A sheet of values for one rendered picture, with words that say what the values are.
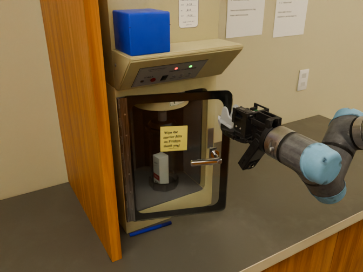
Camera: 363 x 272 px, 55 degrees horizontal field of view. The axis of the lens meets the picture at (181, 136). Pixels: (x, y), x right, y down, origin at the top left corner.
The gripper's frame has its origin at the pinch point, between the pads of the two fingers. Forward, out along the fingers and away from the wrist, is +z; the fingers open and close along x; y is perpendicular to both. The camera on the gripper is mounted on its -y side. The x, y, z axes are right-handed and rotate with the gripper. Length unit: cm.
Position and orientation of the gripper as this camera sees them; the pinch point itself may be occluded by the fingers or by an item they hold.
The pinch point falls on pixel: (221, 120)
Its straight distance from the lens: 96.9
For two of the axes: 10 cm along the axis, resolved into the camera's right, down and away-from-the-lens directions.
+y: 0.0, -9.1, -4.2
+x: -8.6, 2.1, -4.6
